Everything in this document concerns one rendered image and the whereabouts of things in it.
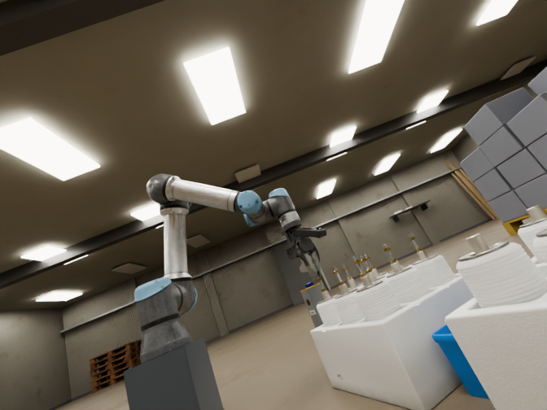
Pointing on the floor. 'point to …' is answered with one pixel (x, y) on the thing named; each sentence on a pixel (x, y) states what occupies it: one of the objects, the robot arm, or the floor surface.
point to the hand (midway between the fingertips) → (317, 273)
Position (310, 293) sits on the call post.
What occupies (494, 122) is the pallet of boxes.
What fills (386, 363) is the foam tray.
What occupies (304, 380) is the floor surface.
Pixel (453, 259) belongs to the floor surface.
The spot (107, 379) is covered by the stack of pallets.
